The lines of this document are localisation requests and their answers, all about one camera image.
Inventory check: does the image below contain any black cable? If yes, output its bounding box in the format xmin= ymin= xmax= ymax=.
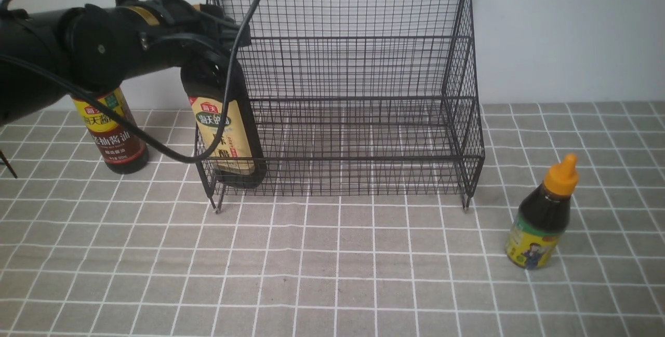
xmin=0 ymin=0 xmax=268 ymax=164

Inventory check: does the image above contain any oyster sauce bottle orange cap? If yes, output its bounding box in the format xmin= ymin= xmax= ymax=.
xmin=505 ymin=153 xmax=579 ymax=271

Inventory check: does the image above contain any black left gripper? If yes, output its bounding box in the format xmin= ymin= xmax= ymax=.
xmin=112 ymin=0 xmax=252 ymax=76

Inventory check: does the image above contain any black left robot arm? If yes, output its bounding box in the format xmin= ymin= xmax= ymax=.
xmin=1 ymin=0 xmax=251 ymax=126

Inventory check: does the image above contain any vinegar bottle gold cap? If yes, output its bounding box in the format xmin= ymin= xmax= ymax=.
xmin=180 ymin=59 xmax=268 ymax=190

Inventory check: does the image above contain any black wire mesh shelf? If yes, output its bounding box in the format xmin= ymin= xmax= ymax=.
xmin=197 ymin=0 xmax=485 ymax=212

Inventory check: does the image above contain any grey checked tablecloth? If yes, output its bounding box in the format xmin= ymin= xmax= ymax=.
xmin=1 ymin=101 xmax=664 ymax=336

